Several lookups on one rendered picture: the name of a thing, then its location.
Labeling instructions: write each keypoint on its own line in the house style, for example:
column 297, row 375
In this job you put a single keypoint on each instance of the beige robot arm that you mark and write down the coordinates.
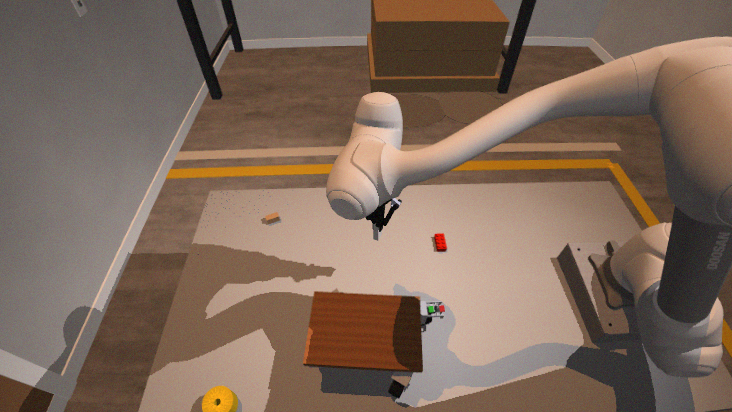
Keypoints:
column 686, row 87

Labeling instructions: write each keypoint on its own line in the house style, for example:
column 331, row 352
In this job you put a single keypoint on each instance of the yellow short cylinder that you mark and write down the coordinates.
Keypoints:
column 220, row 395

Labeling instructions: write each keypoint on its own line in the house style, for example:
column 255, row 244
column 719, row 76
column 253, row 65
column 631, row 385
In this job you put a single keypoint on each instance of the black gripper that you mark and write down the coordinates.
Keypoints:
column 377, row 217

